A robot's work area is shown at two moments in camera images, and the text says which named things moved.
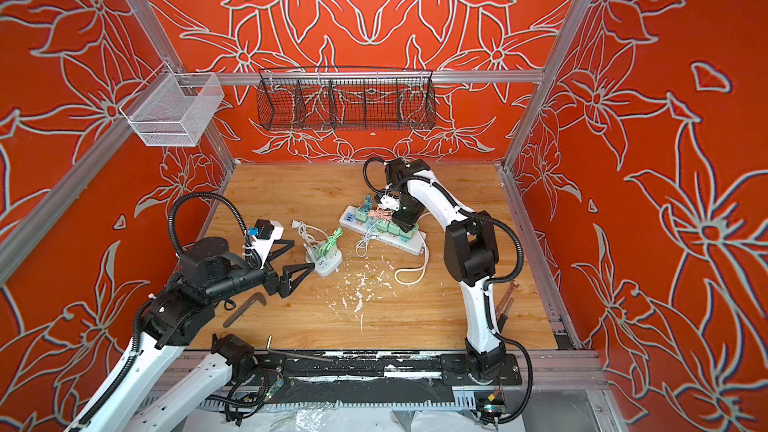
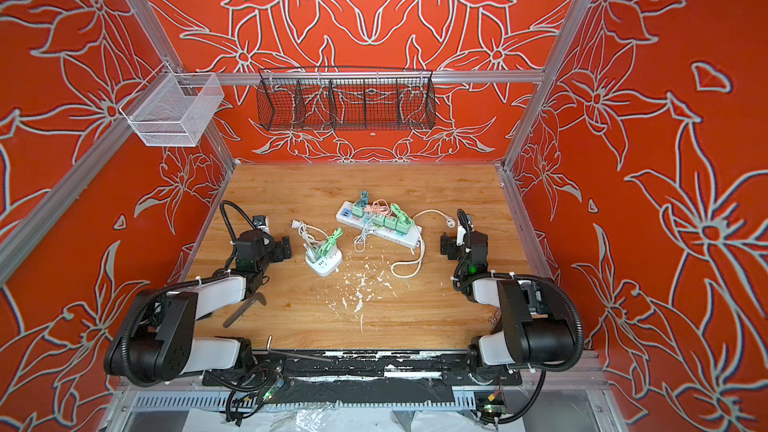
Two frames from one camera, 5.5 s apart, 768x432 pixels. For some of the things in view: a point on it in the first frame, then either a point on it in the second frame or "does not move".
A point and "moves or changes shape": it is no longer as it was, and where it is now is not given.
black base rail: (378, 378) does not move
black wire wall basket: (337, 99) does not move
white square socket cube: (324, 265) does not move
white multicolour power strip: (414, 244) does not move
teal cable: (367, 205) moves or changes shape
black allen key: (231, 320) does not move
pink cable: (382, 214) moves or changes shape
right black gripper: (404, 222) -> (450, 243)
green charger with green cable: (329, 243) does not move
